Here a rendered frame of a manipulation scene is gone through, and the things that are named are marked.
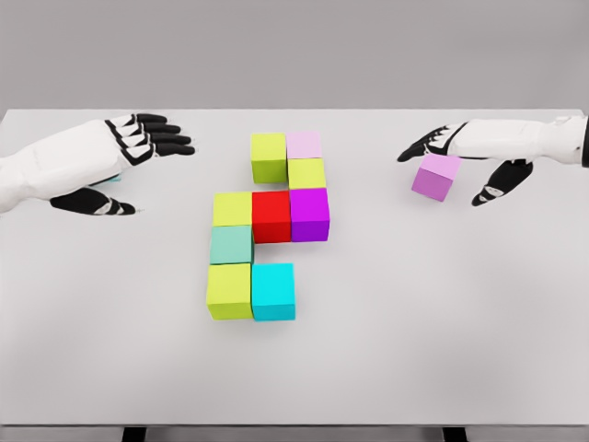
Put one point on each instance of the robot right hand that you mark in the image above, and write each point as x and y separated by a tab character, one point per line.
497	138

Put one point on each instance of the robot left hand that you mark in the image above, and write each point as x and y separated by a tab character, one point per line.
83	156

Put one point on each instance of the red cube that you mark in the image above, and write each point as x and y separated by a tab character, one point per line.
271	216

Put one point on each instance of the cyan cube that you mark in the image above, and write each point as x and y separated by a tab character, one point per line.
112	180
273	291

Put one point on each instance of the yellow-green cube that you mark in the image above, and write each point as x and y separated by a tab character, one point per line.
232	209
268	156
228	292
306	174

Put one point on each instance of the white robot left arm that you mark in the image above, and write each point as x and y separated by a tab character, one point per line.
14	182

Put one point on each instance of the pale pink cube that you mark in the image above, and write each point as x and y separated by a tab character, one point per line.
304	145

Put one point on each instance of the teal green cube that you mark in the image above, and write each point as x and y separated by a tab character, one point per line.
231	245

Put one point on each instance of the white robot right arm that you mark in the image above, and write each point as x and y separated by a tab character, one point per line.
568	140

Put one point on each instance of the magenta cube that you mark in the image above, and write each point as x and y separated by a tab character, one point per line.
309	214

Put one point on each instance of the orchid purple cube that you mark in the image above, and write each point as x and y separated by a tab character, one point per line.
435	182

